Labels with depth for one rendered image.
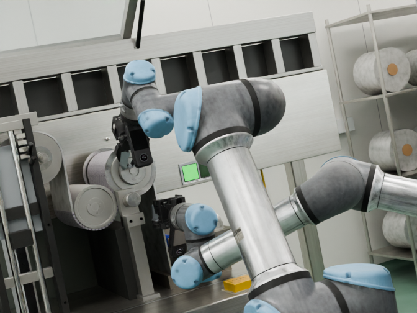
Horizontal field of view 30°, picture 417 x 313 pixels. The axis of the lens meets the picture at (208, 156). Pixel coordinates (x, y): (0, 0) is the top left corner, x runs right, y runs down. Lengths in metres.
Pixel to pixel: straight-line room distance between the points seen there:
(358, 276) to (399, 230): 4.04
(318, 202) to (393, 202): 0.21
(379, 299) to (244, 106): 0.42
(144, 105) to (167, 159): 0.74
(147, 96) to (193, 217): 0.31
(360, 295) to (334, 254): 4.26
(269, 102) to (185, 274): 0.51
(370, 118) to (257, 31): 3.13
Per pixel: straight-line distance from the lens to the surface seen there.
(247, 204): 1.38
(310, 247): 2.99
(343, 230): 5.65
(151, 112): 1.82
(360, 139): 5.73
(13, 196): 2.01
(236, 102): 1.46
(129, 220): 2.11
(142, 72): 1.88
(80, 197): 2.14
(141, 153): 1.99
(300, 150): 2.78
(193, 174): 2.59
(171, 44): 2.61
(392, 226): 5.46
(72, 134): 2.48
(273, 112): 1.49
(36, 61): 2.48
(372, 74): 5.28
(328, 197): 1.72
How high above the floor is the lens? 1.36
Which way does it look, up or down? 3 degrees down
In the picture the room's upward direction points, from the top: 11 degrees counter-clockwise
